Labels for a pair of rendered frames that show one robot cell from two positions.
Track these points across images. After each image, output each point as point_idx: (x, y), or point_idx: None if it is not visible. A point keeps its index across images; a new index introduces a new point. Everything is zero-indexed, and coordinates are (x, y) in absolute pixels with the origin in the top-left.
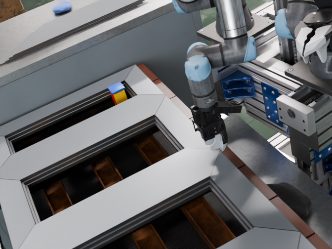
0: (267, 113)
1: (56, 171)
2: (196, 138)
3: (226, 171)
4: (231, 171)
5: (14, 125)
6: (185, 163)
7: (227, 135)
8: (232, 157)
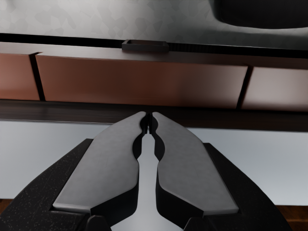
0: None
1: None
2: (12, 152)
3: (258, 163)
4: (274, 152)
5: None
6: (122, 222)
7: (277, 209)
8: (177, 81)
